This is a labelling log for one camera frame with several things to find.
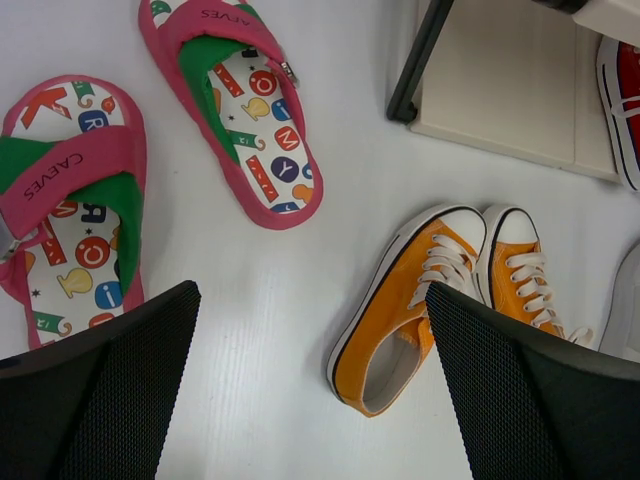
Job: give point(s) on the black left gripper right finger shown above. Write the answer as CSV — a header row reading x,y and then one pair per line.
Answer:
x,y
530,405

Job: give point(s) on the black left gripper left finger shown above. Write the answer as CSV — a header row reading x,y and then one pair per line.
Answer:
x,y
98,404

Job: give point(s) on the orange canvas sneaker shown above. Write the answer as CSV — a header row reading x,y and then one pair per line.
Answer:
x,y
511,278
385,343

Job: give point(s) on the pink green sandal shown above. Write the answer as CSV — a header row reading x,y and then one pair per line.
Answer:
x,y
232,77
73,178

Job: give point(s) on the cream black shoe shelf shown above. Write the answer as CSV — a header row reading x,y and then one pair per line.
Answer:
x,y
516,78

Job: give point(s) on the white leather sneaker left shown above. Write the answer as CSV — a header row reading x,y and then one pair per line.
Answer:
x,y
621,333

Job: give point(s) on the red canvas sneaker left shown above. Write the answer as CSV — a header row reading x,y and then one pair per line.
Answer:
x,y
617,70

